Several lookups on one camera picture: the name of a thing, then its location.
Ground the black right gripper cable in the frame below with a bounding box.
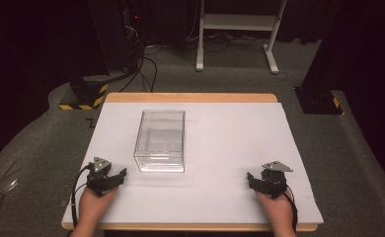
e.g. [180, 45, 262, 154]
[282, 185, 299, 232]

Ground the person's left hand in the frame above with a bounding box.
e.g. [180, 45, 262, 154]
[77, 186, 119, 231]

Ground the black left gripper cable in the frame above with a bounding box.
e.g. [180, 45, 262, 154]
[70, 164, 92, 229]

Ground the white paper sheet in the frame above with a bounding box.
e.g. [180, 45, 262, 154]
[61, 101, 325, 226]

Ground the person's right hand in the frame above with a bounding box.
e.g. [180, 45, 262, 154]
[255, 191, 295, 233]

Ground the white metal stand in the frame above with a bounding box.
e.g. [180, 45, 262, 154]
[195, 0, 289, 75]

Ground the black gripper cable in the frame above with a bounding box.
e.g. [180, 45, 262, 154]
[282, 185, 299, 232]
[70, 164, 92, 229]

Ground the clear plastic box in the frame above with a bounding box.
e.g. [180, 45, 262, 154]
[133, 110, 187, 174]

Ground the black yellow striped stand base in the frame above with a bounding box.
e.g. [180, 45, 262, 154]
[58, 74, 111, 112]

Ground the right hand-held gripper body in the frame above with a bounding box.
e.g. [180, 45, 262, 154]
[260, 160, 294, 199]

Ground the bundle of floor cables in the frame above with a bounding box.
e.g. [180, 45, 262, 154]
[184, 31, 268, 53]

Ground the black floor cable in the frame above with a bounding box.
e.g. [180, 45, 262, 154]
[118, 45, 159, 94]

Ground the dark equipment rack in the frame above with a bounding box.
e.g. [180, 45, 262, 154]
[120, 0, 145, 72]

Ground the wooden table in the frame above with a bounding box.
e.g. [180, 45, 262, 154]
[60, 92, 320, 233]

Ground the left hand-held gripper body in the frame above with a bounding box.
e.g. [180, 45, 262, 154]
[86, 156, 117, 198]

